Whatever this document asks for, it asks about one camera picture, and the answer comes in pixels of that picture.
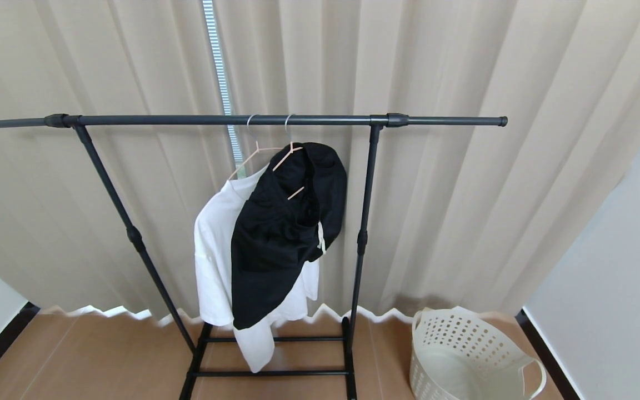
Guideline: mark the beige curtain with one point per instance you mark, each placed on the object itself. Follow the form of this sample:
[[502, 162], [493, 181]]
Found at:
[[464, 83]]

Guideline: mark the pink clothes hanger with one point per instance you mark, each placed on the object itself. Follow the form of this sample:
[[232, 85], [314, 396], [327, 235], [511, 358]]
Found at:
[[281, 161], [242, 165]]

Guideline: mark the white laundry basket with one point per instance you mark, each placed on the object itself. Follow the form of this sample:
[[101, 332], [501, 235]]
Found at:
[[464, 344]]

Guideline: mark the black garment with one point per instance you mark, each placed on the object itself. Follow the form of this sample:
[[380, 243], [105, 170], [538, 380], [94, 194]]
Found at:
[[275, 239]]

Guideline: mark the black clothes rack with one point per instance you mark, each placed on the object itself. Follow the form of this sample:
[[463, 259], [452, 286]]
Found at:
[[159, 120]]

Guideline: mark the white printed t-shirt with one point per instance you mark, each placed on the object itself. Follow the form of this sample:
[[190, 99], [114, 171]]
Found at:
[[214, 266]]

